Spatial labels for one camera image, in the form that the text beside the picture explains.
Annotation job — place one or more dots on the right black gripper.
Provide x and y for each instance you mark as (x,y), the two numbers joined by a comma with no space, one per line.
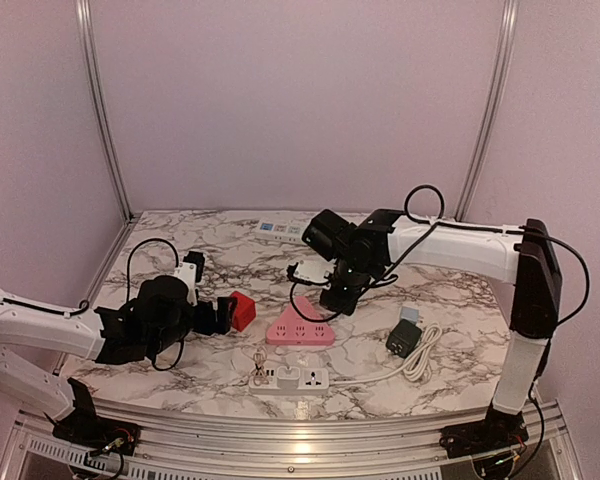
(345,305)

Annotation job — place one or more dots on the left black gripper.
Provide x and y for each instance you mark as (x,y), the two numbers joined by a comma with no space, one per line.
(223,321)

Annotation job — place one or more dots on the pink triangular power socket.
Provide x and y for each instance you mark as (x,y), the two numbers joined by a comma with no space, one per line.
(290,329)

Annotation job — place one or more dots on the light blue charger plug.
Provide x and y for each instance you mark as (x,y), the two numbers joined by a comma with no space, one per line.
(409,314)

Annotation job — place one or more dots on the dark green charger plug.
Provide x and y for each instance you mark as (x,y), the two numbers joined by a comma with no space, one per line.
(403,338)

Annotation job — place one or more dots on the white charger plug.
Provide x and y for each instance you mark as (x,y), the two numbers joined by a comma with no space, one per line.
(288,377)

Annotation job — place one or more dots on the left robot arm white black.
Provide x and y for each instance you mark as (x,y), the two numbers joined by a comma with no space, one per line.
(164,312)

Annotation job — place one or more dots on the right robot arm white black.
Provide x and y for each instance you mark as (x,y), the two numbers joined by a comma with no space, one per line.
(523,257)

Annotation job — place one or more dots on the red cube socket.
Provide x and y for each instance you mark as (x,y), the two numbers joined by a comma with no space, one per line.
(244,312)

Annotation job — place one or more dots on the long white colourful power strip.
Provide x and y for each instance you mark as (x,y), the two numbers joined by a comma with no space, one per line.
(284,232)

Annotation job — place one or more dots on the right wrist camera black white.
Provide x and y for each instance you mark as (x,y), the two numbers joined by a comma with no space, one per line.
(309,272)

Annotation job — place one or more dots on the aluminium front rail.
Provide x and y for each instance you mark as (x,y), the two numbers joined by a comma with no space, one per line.
(175,445)

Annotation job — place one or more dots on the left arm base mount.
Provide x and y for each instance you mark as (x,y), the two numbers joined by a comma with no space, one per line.
(100,448)

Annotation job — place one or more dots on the right aluminium frame post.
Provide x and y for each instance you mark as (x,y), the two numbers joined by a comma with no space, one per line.
(495,94)

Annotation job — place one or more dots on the aluminium frame post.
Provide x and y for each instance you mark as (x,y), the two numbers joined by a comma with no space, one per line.
(495,94)
(88,42)

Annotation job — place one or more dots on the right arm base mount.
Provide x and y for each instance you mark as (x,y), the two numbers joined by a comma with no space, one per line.
(494,451)

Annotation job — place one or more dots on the left aluminium frame post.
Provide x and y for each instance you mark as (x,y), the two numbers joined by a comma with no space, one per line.
(88,42)

